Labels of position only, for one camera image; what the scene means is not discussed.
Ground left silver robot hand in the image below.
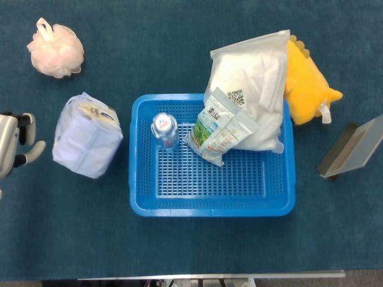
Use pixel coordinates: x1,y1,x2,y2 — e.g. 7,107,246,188
0,112,47,180

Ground pale blue wet wipes pack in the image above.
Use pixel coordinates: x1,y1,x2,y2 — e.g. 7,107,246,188
52,91,124,179

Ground yellow dinosaur plush toy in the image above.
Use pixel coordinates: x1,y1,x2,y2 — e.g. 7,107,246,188
283,35,344,126

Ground pink mesh bath loofah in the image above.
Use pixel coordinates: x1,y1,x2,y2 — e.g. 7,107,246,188
26,17,86,79

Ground teal table cloth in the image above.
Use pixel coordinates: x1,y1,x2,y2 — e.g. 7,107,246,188
0,0,383,282

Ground clear water bottle white cap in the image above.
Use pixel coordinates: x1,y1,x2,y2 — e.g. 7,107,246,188
151,112,180,150

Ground blue perforated plastic basket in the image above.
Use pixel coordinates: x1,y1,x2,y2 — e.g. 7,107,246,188
129,93,297,218

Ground green printed food pouch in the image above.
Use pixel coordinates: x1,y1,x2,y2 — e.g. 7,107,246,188
183,87,260,167

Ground white zip bag with garment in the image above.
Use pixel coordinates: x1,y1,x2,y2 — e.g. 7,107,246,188
204,29,291,154

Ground aluminium table edge rail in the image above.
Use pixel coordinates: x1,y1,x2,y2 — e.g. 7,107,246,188
77,270,346,280

